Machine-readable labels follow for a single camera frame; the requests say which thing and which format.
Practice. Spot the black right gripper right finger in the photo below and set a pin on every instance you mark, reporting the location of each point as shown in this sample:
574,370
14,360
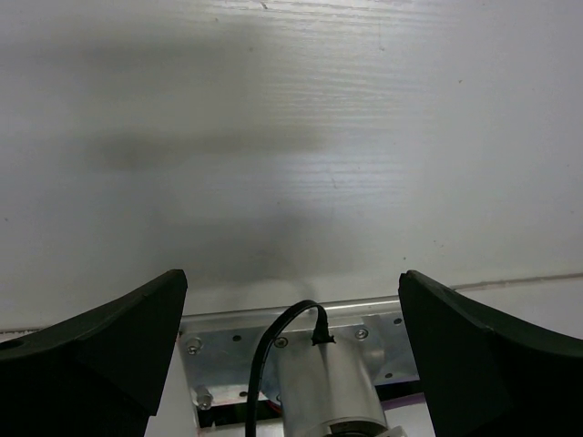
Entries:
485,372

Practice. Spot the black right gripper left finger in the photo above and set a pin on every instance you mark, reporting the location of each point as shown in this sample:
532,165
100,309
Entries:
101,373

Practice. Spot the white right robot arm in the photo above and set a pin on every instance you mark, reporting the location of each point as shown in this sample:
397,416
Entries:
325,388

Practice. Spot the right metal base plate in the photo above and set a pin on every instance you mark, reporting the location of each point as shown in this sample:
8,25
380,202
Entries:
217,349

